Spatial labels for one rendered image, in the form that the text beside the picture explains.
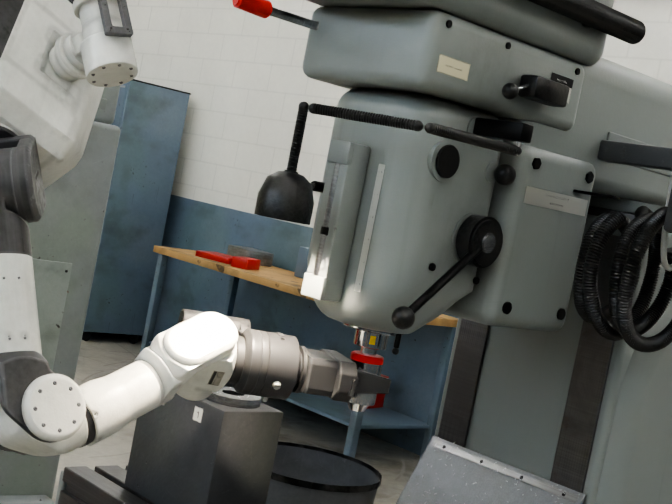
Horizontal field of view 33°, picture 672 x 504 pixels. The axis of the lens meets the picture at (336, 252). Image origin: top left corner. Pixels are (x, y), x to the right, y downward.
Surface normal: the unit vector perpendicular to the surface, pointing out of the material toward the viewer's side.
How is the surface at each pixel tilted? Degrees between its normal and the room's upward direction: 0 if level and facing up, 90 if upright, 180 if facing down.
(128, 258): 90
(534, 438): 90
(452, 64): 90
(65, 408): 68
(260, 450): 90
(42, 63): 58
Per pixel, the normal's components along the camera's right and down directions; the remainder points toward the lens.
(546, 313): 0.67, 0.17
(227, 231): -0.71, -0.11
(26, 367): 0.64, -0.22
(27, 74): 0.76, -0.36
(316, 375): 0.31, 0.11
